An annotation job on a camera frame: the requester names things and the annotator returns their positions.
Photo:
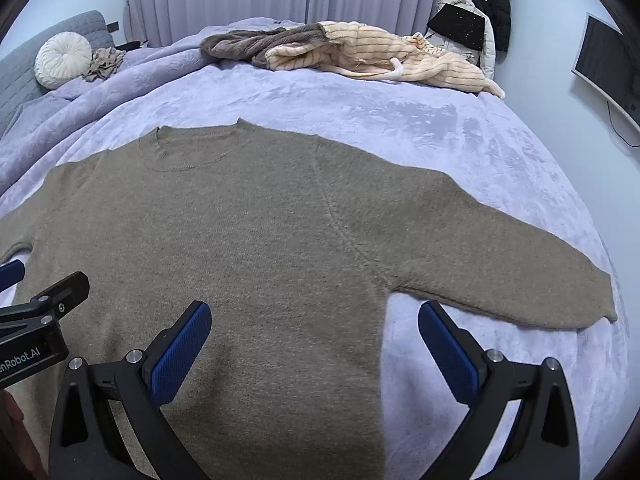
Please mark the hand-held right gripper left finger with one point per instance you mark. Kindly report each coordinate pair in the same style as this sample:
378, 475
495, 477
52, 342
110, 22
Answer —
182, 350

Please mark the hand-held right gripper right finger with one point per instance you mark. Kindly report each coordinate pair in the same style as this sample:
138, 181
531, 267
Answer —
447, 355

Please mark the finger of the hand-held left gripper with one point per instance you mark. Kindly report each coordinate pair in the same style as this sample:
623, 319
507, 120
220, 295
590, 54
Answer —
10, 275
62, 295

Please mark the olive brown knit sweater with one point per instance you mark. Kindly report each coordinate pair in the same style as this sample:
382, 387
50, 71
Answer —
250, 235

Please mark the person's left hand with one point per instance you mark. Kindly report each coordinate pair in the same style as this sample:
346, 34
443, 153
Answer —
15, 430

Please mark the grey quilted headboard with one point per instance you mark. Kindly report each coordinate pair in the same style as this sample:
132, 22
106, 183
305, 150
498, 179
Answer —
20, 75

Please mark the round white pillow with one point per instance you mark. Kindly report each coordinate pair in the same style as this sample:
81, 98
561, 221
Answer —
62, 60

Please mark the small beige crumpled cloth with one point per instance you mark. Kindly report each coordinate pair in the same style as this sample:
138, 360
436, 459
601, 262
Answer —
104, 64

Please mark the lavender fleece blanket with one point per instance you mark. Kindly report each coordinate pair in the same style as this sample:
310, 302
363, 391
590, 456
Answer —
375, 110

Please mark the hanging black jackets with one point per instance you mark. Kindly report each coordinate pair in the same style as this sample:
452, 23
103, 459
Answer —
487, 55

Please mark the cream and brown fleece garment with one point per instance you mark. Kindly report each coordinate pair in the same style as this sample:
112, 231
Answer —
350, 50

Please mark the black sparkly garment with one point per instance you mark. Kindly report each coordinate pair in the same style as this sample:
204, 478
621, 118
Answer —
457, 25

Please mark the black hanging jacket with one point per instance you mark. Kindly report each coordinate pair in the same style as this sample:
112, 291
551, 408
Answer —
492, 0

